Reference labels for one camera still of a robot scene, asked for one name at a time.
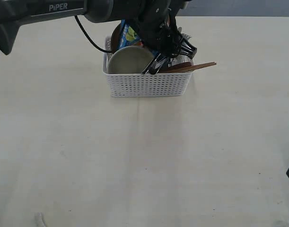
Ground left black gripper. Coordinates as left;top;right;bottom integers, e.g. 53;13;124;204
131;0;197;58

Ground pale green ceramic bowl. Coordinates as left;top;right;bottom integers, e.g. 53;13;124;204
106;46;154;74

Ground silver fork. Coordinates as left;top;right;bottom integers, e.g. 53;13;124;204
149;35;192;75

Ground silver table knife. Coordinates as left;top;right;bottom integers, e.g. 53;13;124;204
141;54;162;75

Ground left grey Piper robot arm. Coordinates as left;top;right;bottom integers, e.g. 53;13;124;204
0;0;197;59

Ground blue chips bag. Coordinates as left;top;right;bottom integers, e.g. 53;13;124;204
118;20;144;49

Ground dark brown round plate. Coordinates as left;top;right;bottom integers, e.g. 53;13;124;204
111;24;122;53

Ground brown wooden spoon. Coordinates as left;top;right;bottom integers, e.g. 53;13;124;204
166;62;192;71

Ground lower wooden chopstick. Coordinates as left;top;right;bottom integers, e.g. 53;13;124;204
165;63;217;73

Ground white perforated plastic basket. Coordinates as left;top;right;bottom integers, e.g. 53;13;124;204
102;34;195;98

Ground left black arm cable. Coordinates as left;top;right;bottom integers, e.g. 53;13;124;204
74;15;114;53

